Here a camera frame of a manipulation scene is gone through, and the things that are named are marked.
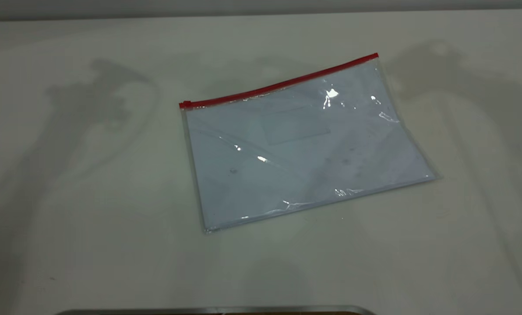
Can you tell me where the clear plastic zipper bag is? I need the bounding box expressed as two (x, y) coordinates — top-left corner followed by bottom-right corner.
(179, 52), (440, 234)

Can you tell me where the metal frame edge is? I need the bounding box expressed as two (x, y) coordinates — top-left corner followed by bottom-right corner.
(55, 305), (377, 315)

